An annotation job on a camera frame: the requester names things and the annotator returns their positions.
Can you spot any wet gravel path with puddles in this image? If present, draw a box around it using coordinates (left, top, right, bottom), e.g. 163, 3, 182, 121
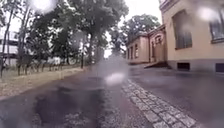
0, 68, 154, 128

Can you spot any white building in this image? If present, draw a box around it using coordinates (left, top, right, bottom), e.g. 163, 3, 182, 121
0, 30, 20, 67

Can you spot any low beige building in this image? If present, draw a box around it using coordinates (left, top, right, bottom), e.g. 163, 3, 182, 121
125, 24, 172, 70

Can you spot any wet grey asphalt road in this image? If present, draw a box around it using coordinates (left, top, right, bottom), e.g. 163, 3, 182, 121
128, 64, 224, 128

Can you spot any dark pole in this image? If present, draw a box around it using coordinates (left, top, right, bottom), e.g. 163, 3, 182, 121
79, 49, 85, 70

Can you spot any row of trees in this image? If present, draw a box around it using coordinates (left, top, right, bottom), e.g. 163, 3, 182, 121
0, 0, 162, 77

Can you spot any cobblestone strip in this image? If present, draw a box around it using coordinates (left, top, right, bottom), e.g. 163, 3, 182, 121
120, 78, 198, 128

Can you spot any large beige building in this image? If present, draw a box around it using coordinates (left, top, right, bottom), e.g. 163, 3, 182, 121
158, 0, 224, 74

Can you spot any dry grass strip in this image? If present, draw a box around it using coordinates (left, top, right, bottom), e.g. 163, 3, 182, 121
0, 65, 88, 101

